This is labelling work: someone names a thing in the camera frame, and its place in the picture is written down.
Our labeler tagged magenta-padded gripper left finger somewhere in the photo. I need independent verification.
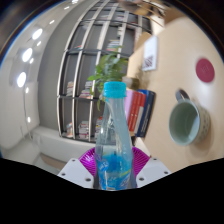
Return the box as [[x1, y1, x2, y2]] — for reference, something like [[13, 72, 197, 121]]
[[57, 147, 98, 189]]

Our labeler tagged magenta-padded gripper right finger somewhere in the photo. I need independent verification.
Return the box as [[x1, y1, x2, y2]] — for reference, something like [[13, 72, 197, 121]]
[[130, 146, 173, 189]]

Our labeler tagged clear bottle with blue cap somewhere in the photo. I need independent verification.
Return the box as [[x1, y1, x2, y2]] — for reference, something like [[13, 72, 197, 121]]
[[94, 80, 134, 192]]

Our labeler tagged thick dark blue book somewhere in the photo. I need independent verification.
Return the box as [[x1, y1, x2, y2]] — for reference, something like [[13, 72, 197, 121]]
[[136, 89, 157, 138]]

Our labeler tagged green mug with dotted pattern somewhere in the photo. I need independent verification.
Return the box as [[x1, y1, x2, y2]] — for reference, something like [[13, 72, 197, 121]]
[[168, 89, 212, 147]]

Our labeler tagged red book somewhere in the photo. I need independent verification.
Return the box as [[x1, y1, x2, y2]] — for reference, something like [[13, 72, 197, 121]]
[[128, 90, 148, 133]]

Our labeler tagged pink book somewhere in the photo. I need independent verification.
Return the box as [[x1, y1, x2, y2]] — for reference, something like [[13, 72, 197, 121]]
[[123, 89, 134, 129]]

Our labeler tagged grey shelf unit with books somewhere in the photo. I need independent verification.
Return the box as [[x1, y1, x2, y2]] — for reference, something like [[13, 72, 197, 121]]
[[56, 1, 158, 143]]

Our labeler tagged group of ceiling lights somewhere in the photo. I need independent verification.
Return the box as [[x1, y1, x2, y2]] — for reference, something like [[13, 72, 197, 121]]
[[14, 0, 81, 124]]

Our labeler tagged potted green leafy plant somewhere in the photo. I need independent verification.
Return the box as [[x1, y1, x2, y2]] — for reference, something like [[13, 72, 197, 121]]
[[87, 49, 141, 111]]

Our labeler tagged flat round red coaster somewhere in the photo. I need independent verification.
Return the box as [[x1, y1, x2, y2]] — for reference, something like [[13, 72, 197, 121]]
[[195, 57, 216, 84]]

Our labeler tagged white printed booklet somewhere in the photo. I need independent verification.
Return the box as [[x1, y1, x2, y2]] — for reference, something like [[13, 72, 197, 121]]
[[141, 35, 159, 72]]

